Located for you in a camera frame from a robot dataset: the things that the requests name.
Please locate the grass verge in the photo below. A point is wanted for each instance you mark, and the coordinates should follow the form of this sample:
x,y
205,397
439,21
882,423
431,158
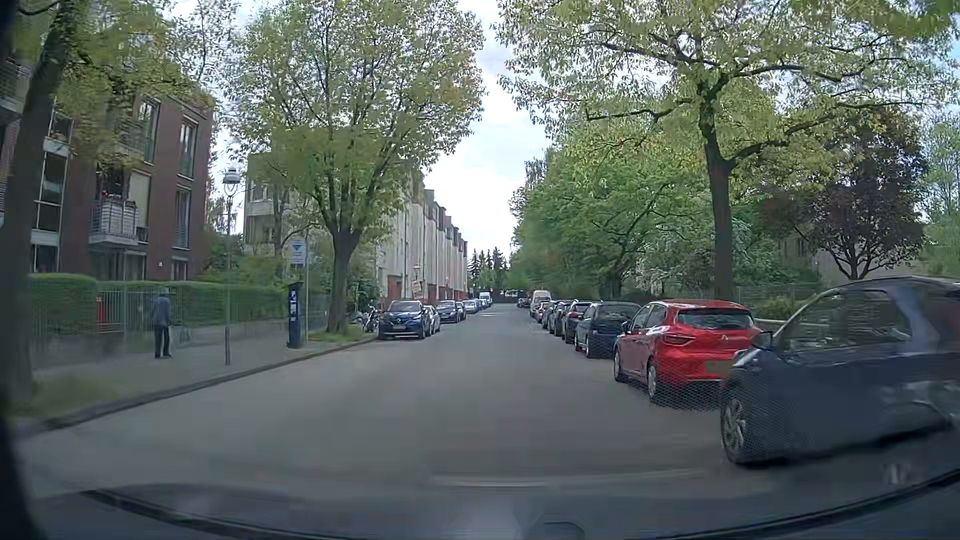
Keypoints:
x,y
337,335

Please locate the beige building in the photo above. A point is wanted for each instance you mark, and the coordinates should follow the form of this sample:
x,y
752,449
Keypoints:
x,y
825,262

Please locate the lamp post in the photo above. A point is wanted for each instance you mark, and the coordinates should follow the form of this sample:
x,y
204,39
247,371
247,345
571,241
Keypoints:
x,y
228,262

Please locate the row of pale apartment buildings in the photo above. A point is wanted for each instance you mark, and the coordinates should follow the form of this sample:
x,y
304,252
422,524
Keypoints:
x,y
424,247

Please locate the grey asphalt road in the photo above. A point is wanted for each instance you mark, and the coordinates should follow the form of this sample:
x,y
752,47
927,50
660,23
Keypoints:
x,y
450,405

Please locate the dark red-leaved tree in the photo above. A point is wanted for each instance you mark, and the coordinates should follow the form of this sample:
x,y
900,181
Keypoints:
x,y
862,202

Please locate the grey paved pavement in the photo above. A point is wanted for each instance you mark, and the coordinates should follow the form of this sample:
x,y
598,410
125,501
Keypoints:
x,y
187,367

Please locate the large tree trunk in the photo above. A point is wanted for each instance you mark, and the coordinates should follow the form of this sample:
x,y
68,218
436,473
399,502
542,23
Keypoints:
x,y
26,210

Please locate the dark blue parked car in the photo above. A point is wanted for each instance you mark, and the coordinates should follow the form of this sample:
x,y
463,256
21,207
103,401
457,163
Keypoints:
x,y
606,327

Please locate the parked bicycles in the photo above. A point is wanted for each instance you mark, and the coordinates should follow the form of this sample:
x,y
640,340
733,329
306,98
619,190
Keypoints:
x,y
370,319

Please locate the row of trees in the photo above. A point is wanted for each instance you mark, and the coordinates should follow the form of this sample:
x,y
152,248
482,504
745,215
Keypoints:
x,y
585,225

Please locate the metal fence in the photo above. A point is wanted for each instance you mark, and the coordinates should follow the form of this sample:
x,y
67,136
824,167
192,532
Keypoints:
x,y
135,311

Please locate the trimmed green hedge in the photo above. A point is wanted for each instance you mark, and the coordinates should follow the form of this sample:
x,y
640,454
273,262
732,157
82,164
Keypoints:
x,y
195,301

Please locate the red brick apartment building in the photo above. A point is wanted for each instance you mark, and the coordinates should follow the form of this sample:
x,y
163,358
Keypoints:
x,y
161,202

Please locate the red parked car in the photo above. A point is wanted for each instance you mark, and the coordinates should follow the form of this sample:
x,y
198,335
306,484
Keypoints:
x,y
686,349

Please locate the dark blue-grey parked car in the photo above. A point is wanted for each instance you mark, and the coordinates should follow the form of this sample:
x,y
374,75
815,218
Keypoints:
x,y
847,375

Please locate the person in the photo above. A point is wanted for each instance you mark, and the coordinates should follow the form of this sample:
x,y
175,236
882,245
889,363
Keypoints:
x,y
161,322

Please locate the car's own bonnet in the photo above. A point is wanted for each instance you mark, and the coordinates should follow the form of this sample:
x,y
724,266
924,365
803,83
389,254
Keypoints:
x,y
480,517

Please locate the road sign on post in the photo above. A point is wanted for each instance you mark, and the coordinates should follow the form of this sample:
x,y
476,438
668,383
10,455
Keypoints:
x,y
298,255

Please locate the dark parking ticket machine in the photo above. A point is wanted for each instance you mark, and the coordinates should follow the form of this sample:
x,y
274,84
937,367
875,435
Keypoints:
x,y
294,315

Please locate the large green tree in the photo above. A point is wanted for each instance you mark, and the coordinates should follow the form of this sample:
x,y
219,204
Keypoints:
x,y
352,135
720,150

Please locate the row of parked cars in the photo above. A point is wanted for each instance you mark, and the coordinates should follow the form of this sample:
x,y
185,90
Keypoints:
x,y
457,307
551,311

